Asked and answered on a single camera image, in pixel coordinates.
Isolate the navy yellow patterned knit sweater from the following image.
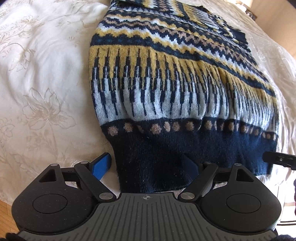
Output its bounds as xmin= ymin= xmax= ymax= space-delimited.
xmin=89 ymin=1 xmax=280 ymax=193

